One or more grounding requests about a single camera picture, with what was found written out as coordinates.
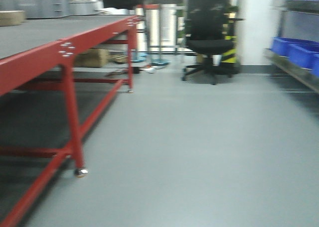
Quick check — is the metal shelf rack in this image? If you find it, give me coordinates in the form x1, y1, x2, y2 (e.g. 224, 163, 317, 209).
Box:
264, 0, 319, 93

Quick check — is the flat cardboard box on table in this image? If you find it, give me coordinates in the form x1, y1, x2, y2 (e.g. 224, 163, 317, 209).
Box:
0, 10, 26, 27

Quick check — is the cardboard box under table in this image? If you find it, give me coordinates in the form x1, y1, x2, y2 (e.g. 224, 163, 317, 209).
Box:
74, 48, 109, 68

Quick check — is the blue storage bin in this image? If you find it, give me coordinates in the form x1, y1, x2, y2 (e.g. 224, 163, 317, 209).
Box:
271, 37, 319, 77

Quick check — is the black office chair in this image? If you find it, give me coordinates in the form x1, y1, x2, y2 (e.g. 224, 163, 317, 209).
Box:
181, 0, 238, 85

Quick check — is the grey plastic crate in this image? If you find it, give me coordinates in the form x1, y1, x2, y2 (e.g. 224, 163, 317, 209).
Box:
0, 0, 69, 19

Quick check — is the red metal table frame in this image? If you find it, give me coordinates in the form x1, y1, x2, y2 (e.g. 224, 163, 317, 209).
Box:
0, 15, 140, 227

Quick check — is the dark grey table mat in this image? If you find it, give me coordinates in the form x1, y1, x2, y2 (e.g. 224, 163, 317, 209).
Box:
0, 15, 130, 59

